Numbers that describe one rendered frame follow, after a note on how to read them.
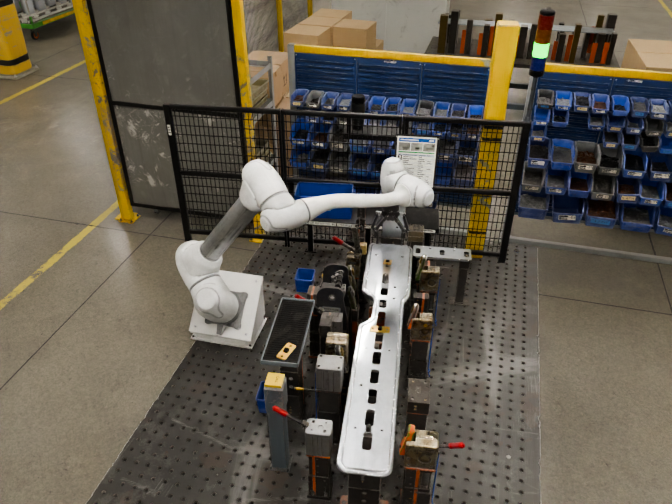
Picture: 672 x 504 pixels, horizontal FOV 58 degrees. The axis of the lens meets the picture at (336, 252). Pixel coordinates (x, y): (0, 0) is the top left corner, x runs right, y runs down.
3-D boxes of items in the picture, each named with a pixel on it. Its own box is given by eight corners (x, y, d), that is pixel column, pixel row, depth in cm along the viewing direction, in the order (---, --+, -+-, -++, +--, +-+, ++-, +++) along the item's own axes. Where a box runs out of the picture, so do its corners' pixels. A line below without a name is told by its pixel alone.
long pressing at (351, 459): (400, 479, 197) (400, 476, 196) (331, 471, 200) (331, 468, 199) (413, 246, 311) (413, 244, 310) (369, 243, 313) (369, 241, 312)
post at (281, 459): (288, 472, 233) (283, 392, 208) (269, 470, 234) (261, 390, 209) (292, 456, 239) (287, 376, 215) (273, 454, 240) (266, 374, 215)
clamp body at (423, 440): (435, 517, 218) (445, 452, 197) (394, 512, 219) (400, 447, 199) (435, 491, 226) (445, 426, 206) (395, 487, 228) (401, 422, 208)
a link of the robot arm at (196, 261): (183, 297, 278) (163, 257, 284) (211, 290, 291) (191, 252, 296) (270, 194, 232) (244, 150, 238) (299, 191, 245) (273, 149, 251)
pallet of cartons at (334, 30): (355, 136, 673) (356, 39, 614) (287, 127, 693) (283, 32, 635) (382, 100, 767) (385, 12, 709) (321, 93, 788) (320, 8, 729)
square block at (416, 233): (418, 288, 329) (424, 232, 308) (403, 287, 329) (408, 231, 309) (419, 280, 335) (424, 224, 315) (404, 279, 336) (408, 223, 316)
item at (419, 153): (434, 189, 329) (439, 136, 311) (392, 186, 331) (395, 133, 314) (434, 187, 330) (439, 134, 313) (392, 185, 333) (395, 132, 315)
